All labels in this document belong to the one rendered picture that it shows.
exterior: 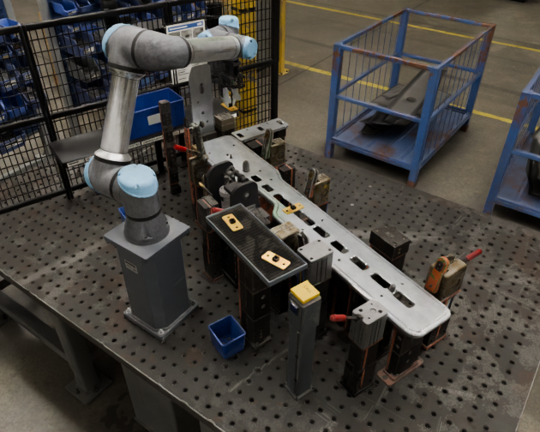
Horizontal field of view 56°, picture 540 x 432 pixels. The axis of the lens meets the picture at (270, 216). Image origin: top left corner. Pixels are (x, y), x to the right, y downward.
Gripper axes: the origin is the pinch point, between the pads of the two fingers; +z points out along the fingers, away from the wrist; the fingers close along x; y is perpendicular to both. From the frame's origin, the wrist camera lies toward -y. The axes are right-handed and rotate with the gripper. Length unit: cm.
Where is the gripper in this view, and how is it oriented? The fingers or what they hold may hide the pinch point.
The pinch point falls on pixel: (229, 103)
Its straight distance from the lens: 216.1
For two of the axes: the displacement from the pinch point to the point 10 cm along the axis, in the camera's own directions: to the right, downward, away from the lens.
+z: -0.1, 7.9, 6.1
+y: 5.8, 5.0, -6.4
